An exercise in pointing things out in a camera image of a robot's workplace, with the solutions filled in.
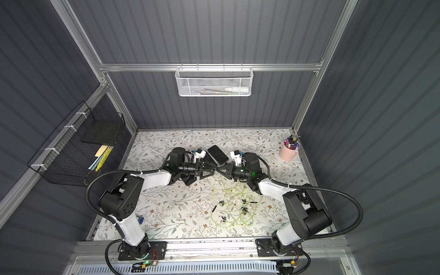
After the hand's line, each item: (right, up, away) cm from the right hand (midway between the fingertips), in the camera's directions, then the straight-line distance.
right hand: (219, 170), depth 81 cm
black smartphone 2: (-14, -4, -2) cm, 15 cm away
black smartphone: (-1, +6, +27) cm, 28 cm away
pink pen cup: (+40, +10, +15) cm, 44 cm away
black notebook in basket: (-54, +18, -1) cm, 57 cm away
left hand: (-1, -1, 0) cm, 2 cm away
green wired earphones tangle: (+8, -18, +6) cm, 21 cm away
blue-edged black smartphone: (-1, +5, +27) cm, 27 cm away
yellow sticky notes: (-53, +11, -4) cm, 54 cm away
